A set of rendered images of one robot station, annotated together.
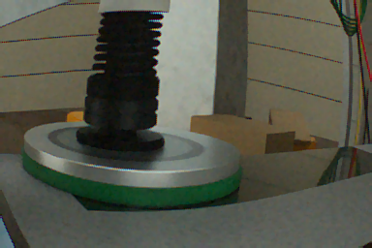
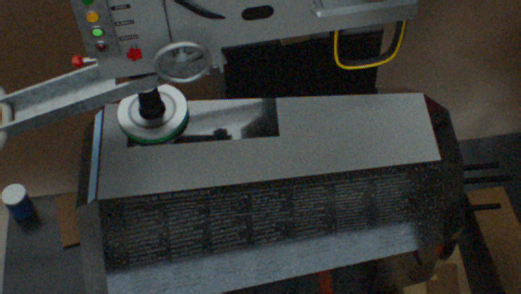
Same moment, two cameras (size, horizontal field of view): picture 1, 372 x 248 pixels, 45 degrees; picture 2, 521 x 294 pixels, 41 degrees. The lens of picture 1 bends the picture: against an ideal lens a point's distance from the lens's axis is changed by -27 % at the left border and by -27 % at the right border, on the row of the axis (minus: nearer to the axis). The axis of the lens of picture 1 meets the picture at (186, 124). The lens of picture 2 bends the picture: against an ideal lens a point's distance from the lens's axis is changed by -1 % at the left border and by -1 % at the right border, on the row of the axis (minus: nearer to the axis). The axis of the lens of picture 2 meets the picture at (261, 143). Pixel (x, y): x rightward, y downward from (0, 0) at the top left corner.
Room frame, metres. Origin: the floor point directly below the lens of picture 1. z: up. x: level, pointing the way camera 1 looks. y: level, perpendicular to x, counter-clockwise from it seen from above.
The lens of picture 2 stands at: (-0.52, -0.88, 2.54)
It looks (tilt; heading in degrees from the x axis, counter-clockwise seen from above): 54 degrees down; 29
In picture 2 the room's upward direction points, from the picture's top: 3 degrees counter-clockwise
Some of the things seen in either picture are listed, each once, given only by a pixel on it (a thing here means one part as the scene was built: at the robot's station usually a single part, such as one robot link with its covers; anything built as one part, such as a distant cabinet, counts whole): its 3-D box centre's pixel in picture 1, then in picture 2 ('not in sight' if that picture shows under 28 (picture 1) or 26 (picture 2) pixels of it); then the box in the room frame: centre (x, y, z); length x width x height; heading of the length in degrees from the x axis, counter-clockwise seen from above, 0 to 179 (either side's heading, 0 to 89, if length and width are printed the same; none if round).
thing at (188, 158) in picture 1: (116, 147); (152, 110); (0.51, 0.06, 0.89); 0.21 x 0.21 x 0.01
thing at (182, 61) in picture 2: not in sight; (181, 52); (0.48, -0.11, 1.24); 0.15 x 0.10 x 0.15; 127
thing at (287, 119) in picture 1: (290, 126); not in sight; (1.31, -0.25, 0.80); 0.20 x 0.10 x 0.05; 177
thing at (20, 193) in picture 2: not in sight; (18, 202); (0.35, 0.77, 0.08); 0.10 x 0.10 x 0.13
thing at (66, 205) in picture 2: not in sight; (71, 219); (0.40, 0.56, 0.02); 0.25 x 0.10 x 0.01; 44
